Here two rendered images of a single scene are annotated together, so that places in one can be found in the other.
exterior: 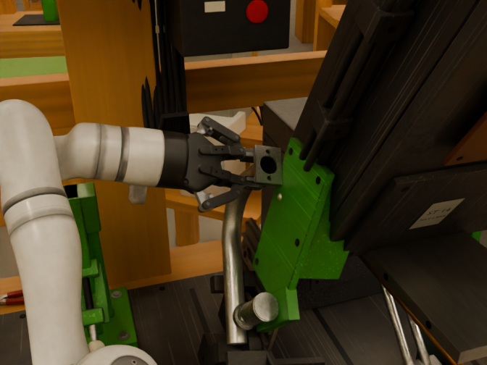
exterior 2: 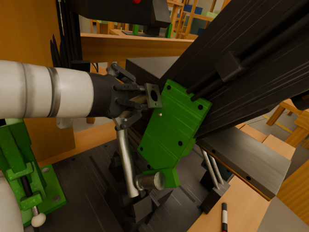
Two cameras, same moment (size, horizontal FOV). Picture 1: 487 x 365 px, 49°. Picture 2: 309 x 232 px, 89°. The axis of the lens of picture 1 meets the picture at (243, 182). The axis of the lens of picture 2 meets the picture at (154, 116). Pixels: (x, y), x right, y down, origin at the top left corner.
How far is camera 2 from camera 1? 0.43 m
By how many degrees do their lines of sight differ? 27
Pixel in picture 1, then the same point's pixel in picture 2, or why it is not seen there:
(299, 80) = (134, 49)
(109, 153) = (38, 94)
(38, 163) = not seen: outside the picture
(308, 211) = (191, 126)
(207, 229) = not seen: hidden behind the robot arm
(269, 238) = (151, 137)
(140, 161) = (72, 99)
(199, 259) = (88, 137)
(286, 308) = (174, 181)
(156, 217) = not seen: hidden behind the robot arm
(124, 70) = (34, 26)
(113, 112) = (28, 58)
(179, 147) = (104, 86)
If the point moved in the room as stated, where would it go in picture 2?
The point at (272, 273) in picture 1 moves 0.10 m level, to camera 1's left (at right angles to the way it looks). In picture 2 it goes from (157, 158) to (115, 166)
